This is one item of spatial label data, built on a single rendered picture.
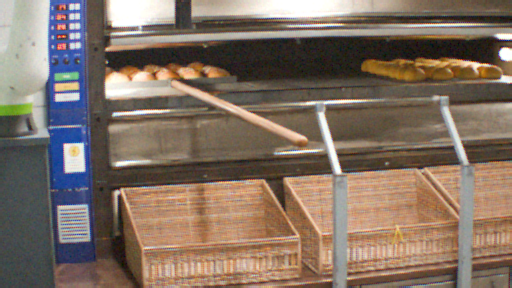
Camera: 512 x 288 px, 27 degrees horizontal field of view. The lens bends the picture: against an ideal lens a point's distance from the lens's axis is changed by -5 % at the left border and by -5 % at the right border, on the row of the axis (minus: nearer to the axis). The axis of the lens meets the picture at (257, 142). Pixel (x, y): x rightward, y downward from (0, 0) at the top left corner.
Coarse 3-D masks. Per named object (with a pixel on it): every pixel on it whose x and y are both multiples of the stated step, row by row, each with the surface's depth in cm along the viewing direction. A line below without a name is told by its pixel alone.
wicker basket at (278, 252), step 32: (128, 192) 411; (160, 192) 414; (192, 192) 417; (224, 192) 420; (256, 192) 423; (128, 224) 396; (160, 224) 413; (192, 224) 416; (224, 224) 419; (288, 224) 392; (128, 256) 403; (160, 256) 370; (192, 256) 373; (224, 256) 376; (256, 256) 379; (288, 256) 394
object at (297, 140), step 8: (176, 80) 444; (176, 88) 439; (184, 88) 422; (192, 88) 412; (200, 96) 394; (208, 96) 384; (216, 104) 370; (224, 104) 361; (232, 112) 349; (240, 112) 340; (248, 112) 335; (248, 120) 330; (256, 120) 322; (264, 120) 317; (264, 128) 313; (272, 128) 306; (280, 128) 301; (280, 136) 298; (288, 136) 291; (296, 136) 286; (296, 144) 285; (304, 144) 284
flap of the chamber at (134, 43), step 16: (256, 32) 405; (272, 32) 406; (288, 32) 407; (304, 32) 409; (320, 32) 410; (336, 32) 412; (352, 32) 413; (368, 32) 415; (384, 32) 416; (400, 32) 418; (416, 32) 420; (432, 32) 421; (448, 32) 423; (464, 32) 425; (480, 32) 426; (496, 32) 428; (112, 48) 402; (128, 48) 407; (144, 48) 412
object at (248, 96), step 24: (144, 96) 416; (168, 96) 415; (192, 96) 417; (216, 96) 419; (240, 96) 421; (264, 96) 423; (288, 96) 426; (312, 96) 428; (336, 96) 431; (360, 96) 433; (384, 96) 435
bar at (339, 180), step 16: (432, 96) 401; (448, 96) 402; (128, 112) 374; (144, 112) 375; (160, 112) 376; (176, 112) 378; (192, 112) 379; (208, 112) 381; (224, 112) 382; (256, 112) 386; (320, 112) 389; (448, 112) 400; (448, 128) 397; (336, 160) 377; (464, 160) 386; (336, 176) 371; (464, 176) 383; (336, 192) 372; (464, 192) 384; (336, 208) 372; (464, 208) 385; (336, 224) 373; (464, 224) 385; (336, 240) 374; (464, 240) 386; (336, 256) 375; (464, 256) 387; (336, 272) 376; (464, 272) 388
